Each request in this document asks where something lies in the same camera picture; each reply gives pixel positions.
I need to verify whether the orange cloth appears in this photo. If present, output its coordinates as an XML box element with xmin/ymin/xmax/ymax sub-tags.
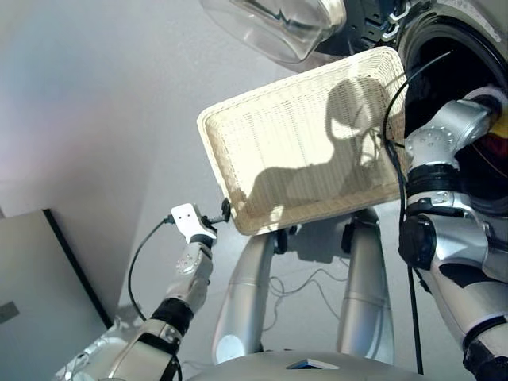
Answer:
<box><xmin>482</xmin><ymin>134</ymin><xmax>508</xmax><ymax>155</ymax></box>

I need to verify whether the pale woven laundry basket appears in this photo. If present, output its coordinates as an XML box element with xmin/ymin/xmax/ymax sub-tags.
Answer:
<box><xmin>196</xmin><ymin>45</ymin><xmax>412</xmax><ymax>237</ymax></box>

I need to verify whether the grey washing machine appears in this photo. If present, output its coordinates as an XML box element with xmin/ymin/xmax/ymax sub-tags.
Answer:
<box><xmin>317</xmin><ymin>0</ymin><xmax>508</xmax><ymax>223</ymax></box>

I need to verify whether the silver robot leg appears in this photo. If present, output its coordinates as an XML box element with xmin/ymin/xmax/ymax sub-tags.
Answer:
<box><xmin>337</xmin><ymin>208</ymin><xmax>396</xmax><ymax>364</ymax></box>
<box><xmin>210</xmin><ymin>229</ymin><xmax>289</xmax><ymax>366</ymax></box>

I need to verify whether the grey robot torso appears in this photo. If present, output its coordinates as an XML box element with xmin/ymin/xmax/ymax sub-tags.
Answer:
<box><xmin>186</xmin><ymin>351</ymin><xmax>433</xmax><ymax>381</ymax></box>

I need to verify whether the round glass washer door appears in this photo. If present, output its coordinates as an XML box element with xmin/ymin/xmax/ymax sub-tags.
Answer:
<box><xmin>198</xmin><ymin>0</ymin><xmax>358</xmax><ymax>75</ymax></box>

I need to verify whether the black washer door hinge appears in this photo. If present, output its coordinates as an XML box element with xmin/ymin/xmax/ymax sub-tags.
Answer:
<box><xmin>356</xmin><ymin>0</ymin><xmax>412</xmax><ymax>43</ymax></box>

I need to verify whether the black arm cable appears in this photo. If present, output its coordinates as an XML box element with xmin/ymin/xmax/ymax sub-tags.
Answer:
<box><xmin>127</xmin><ymin>216</ymin><xmax>183</xmax><ymax>381</ymax></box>
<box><xmin>380</xmin><ymin>51</ymin><xmax>453</xmax><ymax>376</ymax></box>

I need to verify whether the grey wall outlet plate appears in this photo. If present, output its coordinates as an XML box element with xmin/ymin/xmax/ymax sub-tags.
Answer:
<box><xmin>0</xmin><ymin>301</ymin><xmax>21</xmax><ymax>325</ymax></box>

